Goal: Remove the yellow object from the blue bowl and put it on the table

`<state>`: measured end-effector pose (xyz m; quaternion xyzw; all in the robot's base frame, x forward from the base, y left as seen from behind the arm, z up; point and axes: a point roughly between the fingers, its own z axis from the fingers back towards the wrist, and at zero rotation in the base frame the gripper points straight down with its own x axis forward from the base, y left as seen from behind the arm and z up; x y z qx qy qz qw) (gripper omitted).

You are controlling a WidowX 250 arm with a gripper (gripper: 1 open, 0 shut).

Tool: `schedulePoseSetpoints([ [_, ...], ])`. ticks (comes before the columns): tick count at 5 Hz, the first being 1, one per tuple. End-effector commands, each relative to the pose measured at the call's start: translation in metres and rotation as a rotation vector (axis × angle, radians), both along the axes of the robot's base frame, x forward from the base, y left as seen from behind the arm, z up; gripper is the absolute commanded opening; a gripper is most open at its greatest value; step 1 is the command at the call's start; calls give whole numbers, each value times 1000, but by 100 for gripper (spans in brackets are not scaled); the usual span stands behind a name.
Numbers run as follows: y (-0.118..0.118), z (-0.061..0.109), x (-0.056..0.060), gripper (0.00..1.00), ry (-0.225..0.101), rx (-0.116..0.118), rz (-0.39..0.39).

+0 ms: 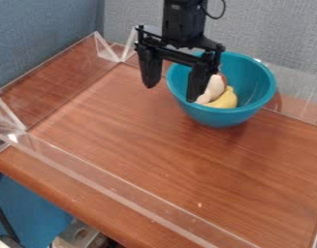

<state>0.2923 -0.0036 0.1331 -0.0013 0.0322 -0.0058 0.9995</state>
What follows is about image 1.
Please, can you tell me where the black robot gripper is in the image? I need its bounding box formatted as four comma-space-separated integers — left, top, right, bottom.
136, 0, 226, 103

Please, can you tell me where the yellow toy banana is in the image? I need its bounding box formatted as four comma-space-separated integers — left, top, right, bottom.
207, 86, 239, 109

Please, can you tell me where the blue plastic bowl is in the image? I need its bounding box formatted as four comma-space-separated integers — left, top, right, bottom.
167, 51, 278, 128

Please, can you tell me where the white red toy mushroom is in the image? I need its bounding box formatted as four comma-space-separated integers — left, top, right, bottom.
196, 74, 227, 105

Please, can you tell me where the clear acrylic table barrier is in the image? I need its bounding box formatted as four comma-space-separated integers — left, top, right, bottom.
0, 34, 317, 248

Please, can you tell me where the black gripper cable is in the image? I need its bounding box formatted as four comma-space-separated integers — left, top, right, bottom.
201, 0, 227, 20

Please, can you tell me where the grey metal bracket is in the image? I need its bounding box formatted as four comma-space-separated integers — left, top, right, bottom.
52, 220, 108, 248

